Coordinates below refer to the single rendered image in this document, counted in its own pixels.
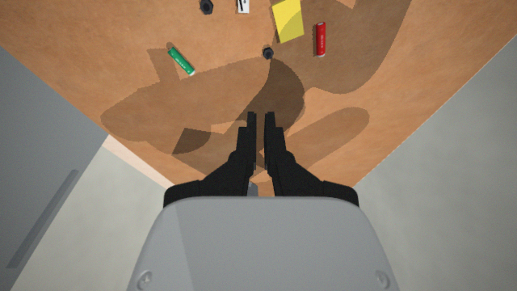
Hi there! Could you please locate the green aa battery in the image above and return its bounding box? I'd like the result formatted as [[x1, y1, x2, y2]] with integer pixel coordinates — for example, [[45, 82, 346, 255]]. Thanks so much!
[[167, 47, 195, 76]]

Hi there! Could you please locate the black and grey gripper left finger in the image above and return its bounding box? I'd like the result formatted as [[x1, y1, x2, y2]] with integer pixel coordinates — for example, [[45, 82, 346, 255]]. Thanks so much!
[[163, 112, 257, 208]]

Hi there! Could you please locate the black hex nut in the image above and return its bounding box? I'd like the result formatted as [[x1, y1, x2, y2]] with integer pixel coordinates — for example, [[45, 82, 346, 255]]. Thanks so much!
[[263, 47, 274, 60], [200, 0, 214, 15]]

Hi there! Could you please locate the red cylinder with grey end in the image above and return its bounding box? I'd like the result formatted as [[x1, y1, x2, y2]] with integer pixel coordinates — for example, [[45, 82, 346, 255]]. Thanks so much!
[[316, 22, 326, 57]]

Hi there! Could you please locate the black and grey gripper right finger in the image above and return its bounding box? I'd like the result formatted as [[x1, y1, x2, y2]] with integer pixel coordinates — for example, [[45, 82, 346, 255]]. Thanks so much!
[[264, 112, 359, 207]]

